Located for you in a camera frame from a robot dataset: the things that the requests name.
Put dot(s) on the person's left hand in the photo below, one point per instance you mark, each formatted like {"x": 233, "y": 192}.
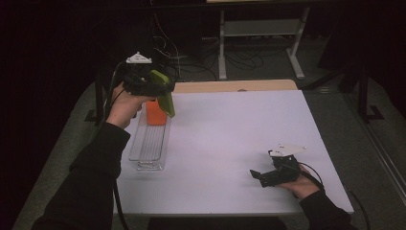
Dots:
{"x": 126, "y": 107}

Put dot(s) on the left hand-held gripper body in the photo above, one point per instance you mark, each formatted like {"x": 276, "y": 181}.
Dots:
{"x": 140, "y": 84}

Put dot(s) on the black metal stand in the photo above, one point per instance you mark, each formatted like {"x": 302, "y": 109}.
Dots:
{"x": 99, "y": 102}
{"x": 364, "y": 96}

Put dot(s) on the grey metal desk frame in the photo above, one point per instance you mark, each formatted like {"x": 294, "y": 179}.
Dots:
{"x": 260, "y": 28}

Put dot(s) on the green phone case clown print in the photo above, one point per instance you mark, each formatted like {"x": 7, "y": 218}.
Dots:
{"x": 166, "y": 99}

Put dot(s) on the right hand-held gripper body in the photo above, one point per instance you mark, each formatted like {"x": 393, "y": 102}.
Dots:
{"x": 282, "y": 172}

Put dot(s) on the clear plastic bin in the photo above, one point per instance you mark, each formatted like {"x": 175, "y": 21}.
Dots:
{"x": 150, "y": 143}

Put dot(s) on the orange phone case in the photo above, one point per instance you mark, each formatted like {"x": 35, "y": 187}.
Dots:
{"x": 155, "y": 113}

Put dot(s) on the person's right hand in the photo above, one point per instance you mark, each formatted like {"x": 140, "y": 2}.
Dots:
{"x": 301, "y": 187}

